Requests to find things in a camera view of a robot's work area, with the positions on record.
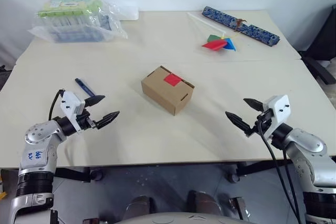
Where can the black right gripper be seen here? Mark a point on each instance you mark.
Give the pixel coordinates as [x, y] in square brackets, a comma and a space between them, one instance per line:
[263, 121]

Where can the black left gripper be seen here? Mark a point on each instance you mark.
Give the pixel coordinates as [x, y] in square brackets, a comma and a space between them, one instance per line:
[86, 123]

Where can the brown cardboard box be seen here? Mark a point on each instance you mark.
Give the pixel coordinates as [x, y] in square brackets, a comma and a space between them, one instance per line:
[164, 95]

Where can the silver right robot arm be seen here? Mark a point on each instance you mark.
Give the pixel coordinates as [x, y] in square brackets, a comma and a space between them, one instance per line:
[309, 145]

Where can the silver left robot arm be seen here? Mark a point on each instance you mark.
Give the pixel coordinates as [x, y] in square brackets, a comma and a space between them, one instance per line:
[39, 134]

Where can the blue patterned fabric case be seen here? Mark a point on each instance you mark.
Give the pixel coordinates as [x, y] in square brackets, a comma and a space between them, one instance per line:
[241, 26]

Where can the black table caster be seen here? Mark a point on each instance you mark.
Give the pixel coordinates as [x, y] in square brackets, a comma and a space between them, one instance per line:
[233, 175]
[96, 174]

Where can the colourful paper pinwheel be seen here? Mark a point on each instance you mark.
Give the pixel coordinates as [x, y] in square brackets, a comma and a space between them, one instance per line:
[216, 43]

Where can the red tape patch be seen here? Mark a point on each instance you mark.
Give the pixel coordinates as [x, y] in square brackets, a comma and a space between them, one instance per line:
[172, 80]

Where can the flat clear plastic bag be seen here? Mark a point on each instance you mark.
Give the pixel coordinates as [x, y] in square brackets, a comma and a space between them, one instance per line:
[78, 35]

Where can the brown ribbon tassel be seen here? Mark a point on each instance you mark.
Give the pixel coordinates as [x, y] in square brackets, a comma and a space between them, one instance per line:
[239, 23]

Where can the dark rounded shape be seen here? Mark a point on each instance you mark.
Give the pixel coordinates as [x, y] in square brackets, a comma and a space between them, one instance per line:
[140, 207]
[203, 203]

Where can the black equipment beside table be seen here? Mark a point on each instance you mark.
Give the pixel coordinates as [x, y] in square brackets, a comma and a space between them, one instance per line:
[4, 75]

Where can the black chair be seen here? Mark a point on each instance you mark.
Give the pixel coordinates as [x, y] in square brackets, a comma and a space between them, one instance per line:
[321, 43]

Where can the green-topped clear plastic package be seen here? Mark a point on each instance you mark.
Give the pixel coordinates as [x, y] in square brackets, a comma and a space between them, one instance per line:
[68, 9]

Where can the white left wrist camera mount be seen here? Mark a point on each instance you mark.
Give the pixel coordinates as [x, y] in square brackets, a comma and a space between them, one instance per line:
[71, 103]

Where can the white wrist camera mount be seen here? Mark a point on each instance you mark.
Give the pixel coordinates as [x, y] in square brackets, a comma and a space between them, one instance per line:
[279, 108]
[71, 103]

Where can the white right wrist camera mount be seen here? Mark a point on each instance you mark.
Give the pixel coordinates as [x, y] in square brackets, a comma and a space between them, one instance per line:
[279, 108]

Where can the black table frame bar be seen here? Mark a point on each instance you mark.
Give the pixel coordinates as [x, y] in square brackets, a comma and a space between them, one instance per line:
[72, 174]
[262, 167]

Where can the dark metal bracket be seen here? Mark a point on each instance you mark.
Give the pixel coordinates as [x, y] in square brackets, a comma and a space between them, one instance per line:
[237, 207]

